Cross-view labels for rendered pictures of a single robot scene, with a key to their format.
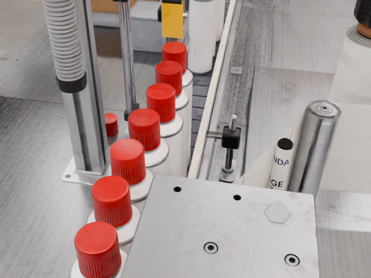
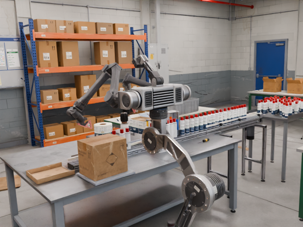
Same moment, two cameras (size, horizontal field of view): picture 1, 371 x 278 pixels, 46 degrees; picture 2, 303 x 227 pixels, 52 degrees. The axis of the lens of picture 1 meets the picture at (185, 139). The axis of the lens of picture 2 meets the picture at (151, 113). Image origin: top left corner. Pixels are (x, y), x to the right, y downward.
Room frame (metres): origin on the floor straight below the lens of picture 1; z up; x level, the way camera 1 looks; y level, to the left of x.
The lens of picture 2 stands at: (2.77, 2.05, 1.73)
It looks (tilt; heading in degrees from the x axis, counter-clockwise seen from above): 10 degrees down; 222
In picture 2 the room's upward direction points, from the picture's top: 2 degrees counter-clockwise
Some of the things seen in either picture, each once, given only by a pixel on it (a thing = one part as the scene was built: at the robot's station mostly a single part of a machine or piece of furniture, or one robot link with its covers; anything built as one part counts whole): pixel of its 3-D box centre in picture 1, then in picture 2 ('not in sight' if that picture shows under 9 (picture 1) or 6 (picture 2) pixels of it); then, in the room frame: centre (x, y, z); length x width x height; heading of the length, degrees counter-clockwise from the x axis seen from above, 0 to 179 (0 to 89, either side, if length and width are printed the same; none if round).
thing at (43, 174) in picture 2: not in sight; (50, 172); (1.56, -0.15, 0.85); 0.30 x 0.26 x 0.04; 171
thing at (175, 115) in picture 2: not in sight; (172, 123); (0.15, -0.02, 1.01); 0.14 x 0.13 x 0.26; 171
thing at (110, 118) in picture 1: (109, 124); not in sight; (0.66, 0.15, 0.85); 0.03 x 0.03 x 0.03
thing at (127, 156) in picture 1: (132, 219); (167, 129); (0.32, 0.06, 0.98); 0.05 x 0.05 x 0.20
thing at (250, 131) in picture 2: not in sight; (249, 127); (-1.36, 0.20, 0.71); 0.15 x 0.12 x 0.34; 81
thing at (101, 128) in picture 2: not in sight; (103, 130); (0.64, -0.59, 0.95); 0.20 x 0.20 x 0.14
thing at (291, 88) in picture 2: not in sight; (296, 85); (-5.01, -0.29, 0.96); 0.43 x 0.42 x 0.37; 79
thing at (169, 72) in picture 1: (169, 133); not in sight; (0.47, 0.02, 0.98); 0.05 x 0.05 x 0.20
